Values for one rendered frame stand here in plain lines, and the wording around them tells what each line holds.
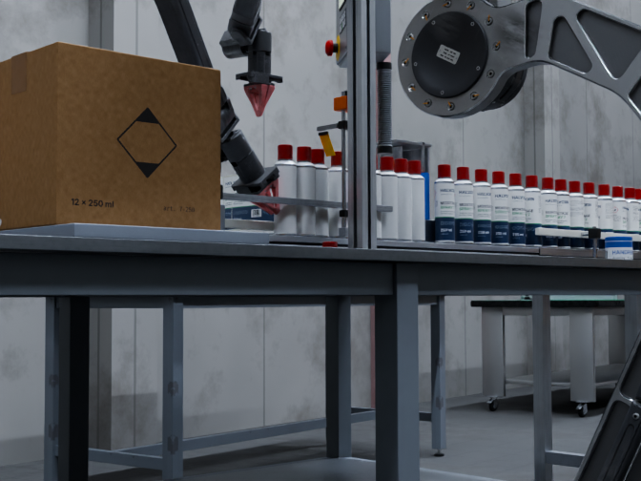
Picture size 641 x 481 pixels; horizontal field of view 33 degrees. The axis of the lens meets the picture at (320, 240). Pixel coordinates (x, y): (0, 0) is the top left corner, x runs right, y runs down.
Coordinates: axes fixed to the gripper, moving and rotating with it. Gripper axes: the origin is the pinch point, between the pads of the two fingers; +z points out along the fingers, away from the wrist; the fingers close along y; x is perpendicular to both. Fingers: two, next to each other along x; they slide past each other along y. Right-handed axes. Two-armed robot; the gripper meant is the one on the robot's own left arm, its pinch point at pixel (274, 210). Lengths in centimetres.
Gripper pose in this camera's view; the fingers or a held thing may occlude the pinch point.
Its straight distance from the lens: 237.2
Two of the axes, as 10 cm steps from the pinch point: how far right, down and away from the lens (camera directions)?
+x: -5.7, 6.1, -5.5
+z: 4.7, 7.9, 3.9
